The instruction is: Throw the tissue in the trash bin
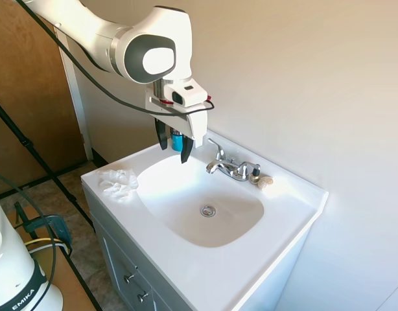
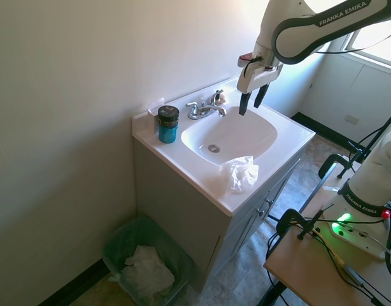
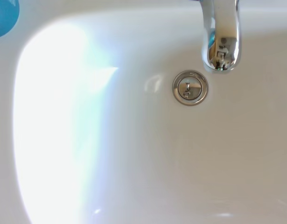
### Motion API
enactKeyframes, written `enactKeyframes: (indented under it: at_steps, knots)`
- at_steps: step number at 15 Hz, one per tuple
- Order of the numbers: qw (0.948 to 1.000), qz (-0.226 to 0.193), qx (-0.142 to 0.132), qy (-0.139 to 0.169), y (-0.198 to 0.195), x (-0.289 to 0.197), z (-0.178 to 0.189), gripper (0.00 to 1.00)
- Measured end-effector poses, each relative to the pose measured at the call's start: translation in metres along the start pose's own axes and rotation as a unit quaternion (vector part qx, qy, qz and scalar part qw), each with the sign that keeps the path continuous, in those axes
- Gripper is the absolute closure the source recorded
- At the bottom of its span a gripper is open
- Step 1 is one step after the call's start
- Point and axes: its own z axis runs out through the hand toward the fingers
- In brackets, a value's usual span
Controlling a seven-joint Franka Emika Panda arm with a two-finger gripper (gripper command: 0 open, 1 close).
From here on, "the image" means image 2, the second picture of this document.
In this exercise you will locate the black baseboard strip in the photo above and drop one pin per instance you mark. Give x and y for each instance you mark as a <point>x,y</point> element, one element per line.
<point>74,280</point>
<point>323,127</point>

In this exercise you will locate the metal cabinet knob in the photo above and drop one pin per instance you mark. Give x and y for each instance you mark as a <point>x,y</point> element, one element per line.
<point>261,211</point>
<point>269,201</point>

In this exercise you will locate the small beige soap piece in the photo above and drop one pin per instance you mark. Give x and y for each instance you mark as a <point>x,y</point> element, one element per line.
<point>221,98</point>

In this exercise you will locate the white tissue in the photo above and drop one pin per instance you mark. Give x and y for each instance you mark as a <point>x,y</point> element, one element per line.
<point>238,177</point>

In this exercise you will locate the grey vanity cabinet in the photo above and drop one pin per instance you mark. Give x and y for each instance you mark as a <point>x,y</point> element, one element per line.
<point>189,207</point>

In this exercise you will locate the small white box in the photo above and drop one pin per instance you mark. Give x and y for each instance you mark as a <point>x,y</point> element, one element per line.
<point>153,111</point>

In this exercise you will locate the bright window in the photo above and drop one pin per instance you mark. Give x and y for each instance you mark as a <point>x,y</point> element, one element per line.
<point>378,41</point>

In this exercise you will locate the blue jar with black lid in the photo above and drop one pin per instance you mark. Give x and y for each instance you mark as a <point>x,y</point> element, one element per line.
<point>167,127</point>

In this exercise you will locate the black C-clamp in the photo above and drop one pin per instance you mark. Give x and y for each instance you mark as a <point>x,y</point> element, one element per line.
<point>289,216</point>
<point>334,159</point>

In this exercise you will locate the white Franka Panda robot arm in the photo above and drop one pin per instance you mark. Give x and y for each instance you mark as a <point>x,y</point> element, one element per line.
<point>367,178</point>

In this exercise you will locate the crumpled white paper waste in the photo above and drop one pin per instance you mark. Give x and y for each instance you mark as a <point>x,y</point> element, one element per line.
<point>147,271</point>

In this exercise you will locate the green plastic trash bin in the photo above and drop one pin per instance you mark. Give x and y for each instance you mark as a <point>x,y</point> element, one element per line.
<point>179,264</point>

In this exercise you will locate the white wall outlet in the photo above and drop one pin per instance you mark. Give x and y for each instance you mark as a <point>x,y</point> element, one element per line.
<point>352,119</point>

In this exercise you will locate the chrome sink faucet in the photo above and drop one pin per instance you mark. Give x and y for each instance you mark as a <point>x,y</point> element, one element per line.
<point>203,110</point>

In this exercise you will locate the red and black wrist camera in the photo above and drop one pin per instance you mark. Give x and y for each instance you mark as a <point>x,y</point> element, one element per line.
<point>246,58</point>

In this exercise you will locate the white sink vanity top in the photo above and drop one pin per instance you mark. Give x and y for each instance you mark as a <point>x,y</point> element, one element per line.
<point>278,150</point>

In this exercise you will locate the red round button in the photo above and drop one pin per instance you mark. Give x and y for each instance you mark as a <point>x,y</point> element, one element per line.
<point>386,214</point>

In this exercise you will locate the metal sink drain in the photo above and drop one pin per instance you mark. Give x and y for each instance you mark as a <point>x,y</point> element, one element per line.
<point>214,148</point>

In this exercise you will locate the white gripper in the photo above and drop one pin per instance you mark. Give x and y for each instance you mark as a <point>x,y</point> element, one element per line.
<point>257,76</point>

